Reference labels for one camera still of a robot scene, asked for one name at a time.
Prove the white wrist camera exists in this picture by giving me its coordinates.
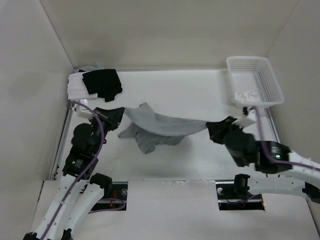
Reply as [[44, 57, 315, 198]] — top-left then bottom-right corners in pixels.
[[71, 99, 93, 119], [232, 106, 257, 129]]

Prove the white crumpled tank top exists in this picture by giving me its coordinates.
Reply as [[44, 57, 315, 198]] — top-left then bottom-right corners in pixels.
[[234, 89, 261, 103]]

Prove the folded white tank top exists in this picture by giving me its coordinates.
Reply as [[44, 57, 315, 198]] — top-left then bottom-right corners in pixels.
[[67, 71, 98, 100]]

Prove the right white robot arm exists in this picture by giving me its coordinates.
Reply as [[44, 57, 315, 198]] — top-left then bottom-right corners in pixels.
[[206, 116, 320, 204]]

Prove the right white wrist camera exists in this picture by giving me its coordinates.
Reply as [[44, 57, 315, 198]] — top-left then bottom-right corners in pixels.
[[232, 106, 257, 129]]

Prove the folded light grey tank top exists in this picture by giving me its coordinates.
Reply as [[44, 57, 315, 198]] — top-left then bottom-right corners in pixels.
[[73, 62, 105, 73]]

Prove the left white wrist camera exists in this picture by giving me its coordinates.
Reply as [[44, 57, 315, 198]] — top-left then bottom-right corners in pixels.
[[71, 99, 93, 119]]

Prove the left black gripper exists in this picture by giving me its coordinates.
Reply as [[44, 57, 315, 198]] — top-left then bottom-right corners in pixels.
[[88, 106, 125, 155]]

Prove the white plastic laundry basket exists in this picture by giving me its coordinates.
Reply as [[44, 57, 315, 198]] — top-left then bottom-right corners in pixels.
[[226, 56, 285, 108]]

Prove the folded black tank top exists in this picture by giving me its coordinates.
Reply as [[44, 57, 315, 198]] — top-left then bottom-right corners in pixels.
[[82, 69, 123, 102]]

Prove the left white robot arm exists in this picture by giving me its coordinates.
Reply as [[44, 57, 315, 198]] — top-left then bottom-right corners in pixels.
[[24, 107, 125, 240]]

